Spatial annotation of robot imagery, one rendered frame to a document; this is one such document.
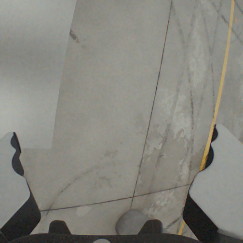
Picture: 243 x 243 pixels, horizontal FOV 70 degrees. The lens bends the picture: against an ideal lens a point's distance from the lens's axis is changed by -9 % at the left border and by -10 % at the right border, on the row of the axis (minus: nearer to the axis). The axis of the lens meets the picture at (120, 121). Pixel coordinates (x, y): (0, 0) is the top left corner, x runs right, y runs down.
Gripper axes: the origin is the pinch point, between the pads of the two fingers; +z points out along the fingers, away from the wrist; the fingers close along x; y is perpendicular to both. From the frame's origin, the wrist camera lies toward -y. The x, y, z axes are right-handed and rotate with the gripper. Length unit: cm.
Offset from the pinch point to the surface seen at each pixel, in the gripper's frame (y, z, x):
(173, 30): -3, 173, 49
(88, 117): 54, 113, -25
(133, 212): 158, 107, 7
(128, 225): 158, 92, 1
